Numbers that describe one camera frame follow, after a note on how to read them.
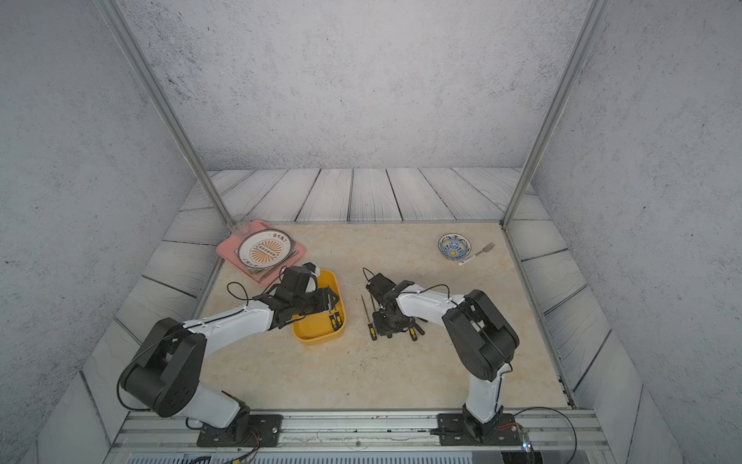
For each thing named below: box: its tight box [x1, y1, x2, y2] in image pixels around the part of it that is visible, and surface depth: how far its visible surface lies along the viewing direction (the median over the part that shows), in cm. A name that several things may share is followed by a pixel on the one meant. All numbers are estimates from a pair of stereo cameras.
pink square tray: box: [216, 219, 307, 286], surface depth 113 cm
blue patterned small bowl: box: [437, 232, 473, 262], surface depth 113 cm
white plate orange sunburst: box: [237, 229, 294, 269], surface depth 113 cm
